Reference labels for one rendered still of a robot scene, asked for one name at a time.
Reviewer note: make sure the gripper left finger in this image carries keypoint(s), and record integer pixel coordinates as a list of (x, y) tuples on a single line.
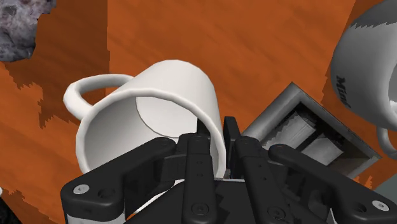
[(189, 173)]

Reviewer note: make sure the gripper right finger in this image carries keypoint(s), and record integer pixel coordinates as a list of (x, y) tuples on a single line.
[(279, 173)]

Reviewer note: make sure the white mug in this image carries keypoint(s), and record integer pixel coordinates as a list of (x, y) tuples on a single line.
[(173, 93)]

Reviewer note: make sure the grey open box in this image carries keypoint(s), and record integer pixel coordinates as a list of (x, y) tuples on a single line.
[(279, 111)]

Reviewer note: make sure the grey mug with black lettering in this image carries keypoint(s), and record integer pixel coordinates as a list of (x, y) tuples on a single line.
[(363, 68)]

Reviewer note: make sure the grey mottled rock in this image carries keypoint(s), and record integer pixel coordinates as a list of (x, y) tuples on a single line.
[(18, 24)]

